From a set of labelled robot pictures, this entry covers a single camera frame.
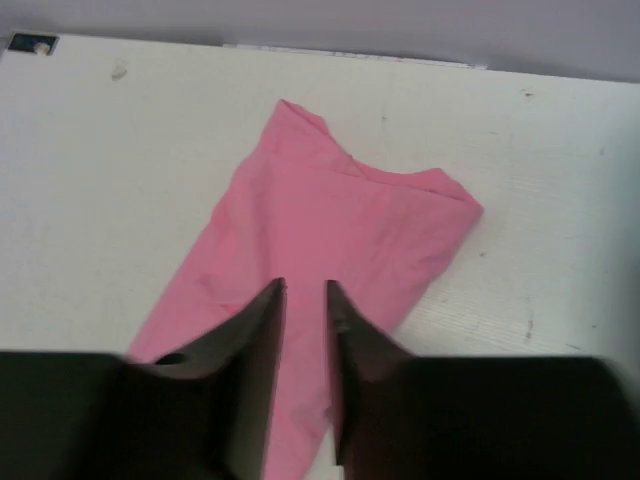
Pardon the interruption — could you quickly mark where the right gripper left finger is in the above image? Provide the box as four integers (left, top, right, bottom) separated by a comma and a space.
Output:
1, 279, 285, 479

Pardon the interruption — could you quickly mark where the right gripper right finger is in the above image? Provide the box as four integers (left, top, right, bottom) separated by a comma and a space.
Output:
326, 280, 639, 479

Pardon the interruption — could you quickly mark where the pink t shirt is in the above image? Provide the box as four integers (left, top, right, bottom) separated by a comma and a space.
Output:
130, 101, 483, 479

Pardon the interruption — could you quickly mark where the blue label sticker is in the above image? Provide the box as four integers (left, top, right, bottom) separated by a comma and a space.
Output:
6, 32, 59, 56

